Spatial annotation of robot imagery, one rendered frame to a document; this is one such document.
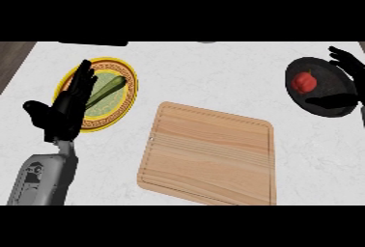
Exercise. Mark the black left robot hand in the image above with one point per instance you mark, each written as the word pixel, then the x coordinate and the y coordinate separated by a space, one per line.
pixel 67 106

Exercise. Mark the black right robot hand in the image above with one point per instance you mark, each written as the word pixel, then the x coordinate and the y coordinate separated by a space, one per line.
pixel 345 69

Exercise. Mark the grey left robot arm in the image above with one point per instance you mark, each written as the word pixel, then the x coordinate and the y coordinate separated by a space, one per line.
pixel 42 180

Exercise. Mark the black pan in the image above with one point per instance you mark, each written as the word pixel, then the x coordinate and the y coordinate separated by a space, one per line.
pixel 318 87

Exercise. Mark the red bell pepper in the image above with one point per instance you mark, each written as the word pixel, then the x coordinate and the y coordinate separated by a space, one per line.
pixel 303 82

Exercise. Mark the wooden cutting board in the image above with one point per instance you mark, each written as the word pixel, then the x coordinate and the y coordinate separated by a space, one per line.
pixel 212 157

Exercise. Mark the green zucchini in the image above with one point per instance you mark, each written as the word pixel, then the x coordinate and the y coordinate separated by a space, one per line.
pixel 105 90

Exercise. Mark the yellow patterned plate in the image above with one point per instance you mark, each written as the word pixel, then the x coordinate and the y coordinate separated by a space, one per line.
pixel 110 96

